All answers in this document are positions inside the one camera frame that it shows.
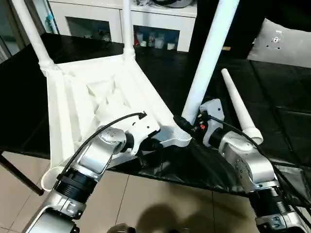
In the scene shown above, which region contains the white plastic table leg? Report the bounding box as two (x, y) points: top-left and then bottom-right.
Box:
(220, 68), (265, 146)
(122, 0), (136, 62)
(10, 0), (56, 71)
(173, 0), (241, 143)

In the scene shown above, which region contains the white plastic table top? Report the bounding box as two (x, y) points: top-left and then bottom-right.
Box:
(40, 53), (193, 193)

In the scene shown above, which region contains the dark robot left foot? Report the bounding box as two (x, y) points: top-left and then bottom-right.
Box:
(108, 222), (137, 233)

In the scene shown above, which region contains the black work mat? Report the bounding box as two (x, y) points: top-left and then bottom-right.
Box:
(0, 33), (311, 209)

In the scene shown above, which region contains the black box with gold label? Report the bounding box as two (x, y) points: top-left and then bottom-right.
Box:
(189, 0), (266, 61)

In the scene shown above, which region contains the grey cushion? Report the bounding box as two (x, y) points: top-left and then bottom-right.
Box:
(246, 17), (311, 69)

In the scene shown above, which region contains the black metal support bar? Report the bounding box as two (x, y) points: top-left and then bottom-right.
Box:
(0, 150), (45, 197)

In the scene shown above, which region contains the white glass-door cabinet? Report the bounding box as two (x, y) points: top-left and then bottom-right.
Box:
(47, 0), (198, 52)

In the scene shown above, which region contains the white pipe with blue clip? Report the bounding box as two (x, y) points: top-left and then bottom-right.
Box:
(43, 13), (59, 35)

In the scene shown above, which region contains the grey framed glass door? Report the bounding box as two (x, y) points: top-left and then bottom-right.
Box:
(0, 0), (25, 63)

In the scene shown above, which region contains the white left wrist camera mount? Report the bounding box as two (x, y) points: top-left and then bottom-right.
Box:
(122, 113), (161, 158)

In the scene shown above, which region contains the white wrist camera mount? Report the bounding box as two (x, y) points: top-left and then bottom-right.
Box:
(198, 98), (225, 147)
(122, 113), (161, 158)

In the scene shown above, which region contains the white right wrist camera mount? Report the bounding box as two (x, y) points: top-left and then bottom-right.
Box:
(198, 98), (225, 147)

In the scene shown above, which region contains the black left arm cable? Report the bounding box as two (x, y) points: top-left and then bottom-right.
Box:
(54, 110), (148, 185)

